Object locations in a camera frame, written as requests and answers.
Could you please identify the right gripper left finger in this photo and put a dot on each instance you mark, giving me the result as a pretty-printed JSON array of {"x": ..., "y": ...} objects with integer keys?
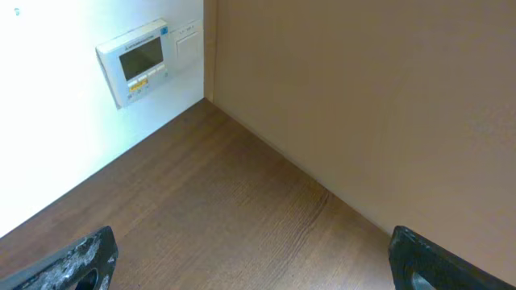
[{"x": 88, "y": 263}]

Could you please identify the white wall switch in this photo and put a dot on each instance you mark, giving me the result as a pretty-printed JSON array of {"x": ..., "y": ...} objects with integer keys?
[{"x": 187, "y": 45}]

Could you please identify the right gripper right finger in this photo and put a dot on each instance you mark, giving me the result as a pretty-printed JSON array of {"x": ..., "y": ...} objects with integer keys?
[{"x": 418, "y": 263}]

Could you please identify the white wall control panel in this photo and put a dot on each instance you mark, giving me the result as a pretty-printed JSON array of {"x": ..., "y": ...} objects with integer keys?
[{"x": 137, "y": 62}]

